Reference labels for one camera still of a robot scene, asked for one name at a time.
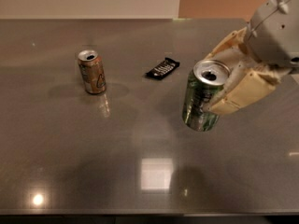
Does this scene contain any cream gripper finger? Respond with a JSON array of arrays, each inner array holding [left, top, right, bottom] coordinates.
[[204, 27, 259, 67], [203, 64, 280, 115]]

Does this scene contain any green soda can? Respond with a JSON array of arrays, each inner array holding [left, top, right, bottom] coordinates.
[[182, 60, 230, 132]]

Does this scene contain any orange soda can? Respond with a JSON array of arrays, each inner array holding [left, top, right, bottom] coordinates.
[[78, 49, 107, 94]]

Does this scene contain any black candy bar wrapper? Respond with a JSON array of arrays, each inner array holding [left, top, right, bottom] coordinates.
[[146, 57, 180, 80]]

